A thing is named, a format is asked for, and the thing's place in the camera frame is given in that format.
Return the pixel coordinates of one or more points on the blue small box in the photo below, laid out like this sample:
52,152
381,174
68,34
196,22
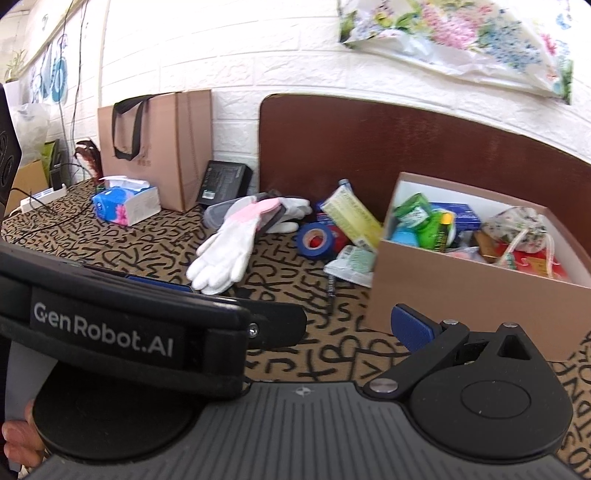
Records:
457,214

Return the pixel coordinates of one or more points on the blue tape roll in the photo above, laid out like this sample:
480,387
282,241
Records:
314,242

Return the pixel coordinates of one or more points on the floral plastic bag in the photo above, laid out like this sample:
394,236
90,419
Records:
461,32

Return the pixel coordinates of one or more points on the yellow green carton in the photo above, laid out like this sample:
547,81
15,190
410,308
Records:
353,217

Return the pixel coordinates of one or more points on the blue floral tissue pack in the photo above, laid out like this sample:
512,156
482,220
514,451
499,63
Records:
124,203

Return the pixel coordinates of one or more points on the brown cardboard box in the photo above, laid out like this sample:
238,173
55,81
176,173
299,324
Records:
461,300

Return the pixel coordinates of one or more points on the green plastic container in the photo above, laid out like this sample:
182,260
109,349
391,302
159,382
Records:
434,230

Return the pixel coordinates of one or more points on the red packet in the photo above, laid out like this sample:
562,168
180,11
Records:
531,265

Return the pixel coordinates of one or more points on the green pack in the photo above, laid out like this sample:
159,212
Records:
411,207

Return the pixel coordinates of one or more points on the dark brown wooden board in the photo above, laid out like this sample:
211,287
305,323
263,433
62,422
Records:
369,147

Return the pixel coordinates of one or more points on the pink white knit sock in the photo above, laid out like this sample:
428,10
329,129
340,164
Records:
251,211

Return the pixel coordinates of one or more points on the white plastic bag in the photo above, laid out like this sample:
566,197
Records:
30,129

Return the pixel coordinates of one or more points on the white power strip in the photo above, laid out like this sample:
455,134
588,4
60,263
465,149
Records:
41,198

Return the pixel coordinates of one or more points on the letter-print covered desktop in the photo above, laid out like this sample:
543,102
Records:
138,249

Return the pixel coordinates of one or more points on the white work glove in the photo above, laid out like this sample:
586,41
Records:
221,258
291,210

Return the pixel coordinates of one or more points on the black flat product box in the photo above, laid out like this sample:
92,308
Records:
224,182

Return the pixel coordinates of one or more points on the black pen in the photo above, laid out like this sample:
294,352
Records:
331,295

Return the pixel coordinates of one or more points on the red tape roll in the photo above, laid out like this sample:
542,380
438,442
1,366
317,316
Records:
340,237

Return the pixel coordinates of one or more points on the person's left hand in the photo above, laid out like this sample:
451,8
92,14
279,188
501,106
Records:
18,438

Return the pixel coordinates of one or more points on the green white packet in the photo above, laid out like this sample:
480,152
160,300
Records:
353,265

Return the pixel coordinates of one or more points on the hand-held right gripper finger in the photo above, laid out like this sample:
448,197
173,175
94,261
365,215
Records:
412,324

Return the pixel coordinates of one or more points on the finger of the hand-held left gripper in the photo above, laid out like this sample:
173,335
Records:
279,323
157,283

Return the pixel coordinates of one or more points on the red feather duster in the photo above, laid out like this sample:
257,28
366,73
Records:
90,157

